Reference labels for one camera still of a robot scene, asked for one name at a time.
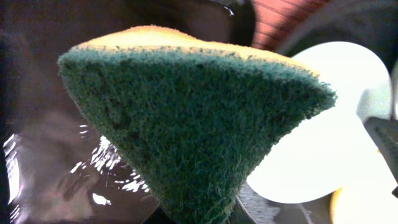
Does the yellow plate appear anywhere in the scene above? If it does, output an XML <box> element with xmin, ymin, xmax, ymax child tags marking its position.
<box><xmin>245</xmin><ymin>41</ymin><xmax>392</xmax><ymax>205</ymax></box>

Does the rectangular black tray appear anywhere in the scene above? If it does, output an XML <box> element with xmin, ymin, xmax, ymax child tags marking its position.
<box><xmin>1</xmin><ymin>1</ymin><xmax>256</xmax><ymax>223</ymax></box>

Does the green and yellow sponge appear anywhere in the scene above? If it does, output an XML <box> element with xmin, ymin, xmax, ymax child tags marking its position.
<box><xmin>58</xmin><ymin>26</ymin><xmax>337</xmax><ymax>223</ymax></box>

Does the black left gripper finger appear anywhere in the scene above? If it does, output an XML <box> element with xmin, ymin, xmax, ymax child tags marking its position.
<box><xmin>364</xmin><ymin>117</ymin><xmax>397</xmax><ymax>182</ymax></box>

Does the round black tray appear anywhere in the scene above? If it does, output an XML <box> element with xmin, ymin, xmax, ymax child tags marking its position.
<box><xmin>233</xmin><ymin>1</ymin><xmax>397</xmax><ymax>224</ymax></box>

